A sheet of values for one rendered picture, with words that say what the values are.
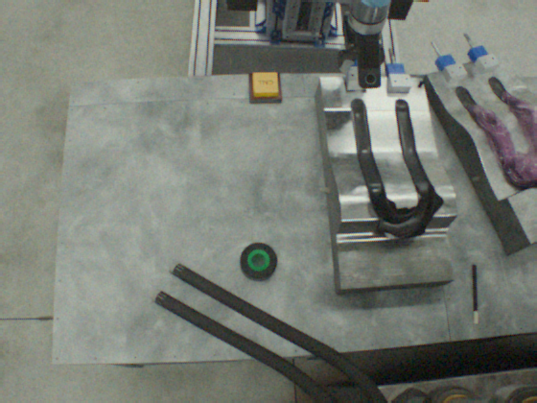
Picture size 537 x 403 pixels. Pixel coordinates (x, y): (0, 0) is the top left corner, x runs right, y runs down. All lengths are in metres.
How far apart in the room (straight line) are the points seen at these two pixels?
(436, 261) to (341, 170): 0.29
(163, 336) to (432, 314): 0.60
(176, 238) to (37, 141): 1.24
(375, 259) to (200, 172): 0.45
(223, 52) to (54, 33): 0.87
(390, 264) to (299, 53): 1.20
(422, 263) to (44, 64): 1.89
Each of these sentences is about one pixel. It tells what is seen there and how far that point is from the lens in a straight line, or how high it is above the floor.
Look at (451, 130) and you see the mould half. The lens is 1.37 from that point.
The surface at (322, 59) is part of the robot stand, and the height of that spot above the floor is 0.21.
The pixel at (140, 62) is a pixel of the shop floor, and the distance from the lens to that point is 2.40.
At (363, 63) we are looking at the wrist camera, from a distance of 1.08.
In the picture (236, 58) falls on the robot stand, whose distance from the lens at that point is 2.12.
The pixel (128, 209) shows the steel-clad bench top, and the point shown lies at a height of 0.80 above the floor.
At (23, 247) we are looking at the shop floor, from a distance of 2.16.
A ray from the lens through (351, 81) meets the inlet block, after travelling 1.22.
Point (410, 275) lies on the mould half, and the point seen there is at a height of 0.86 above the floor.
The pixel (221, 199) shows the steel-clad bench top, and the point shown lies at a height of 0.80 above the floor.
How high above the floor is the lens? 1.94
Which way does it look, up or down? 69 degrees down
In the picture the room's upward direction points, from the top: 11 degrees clockwise
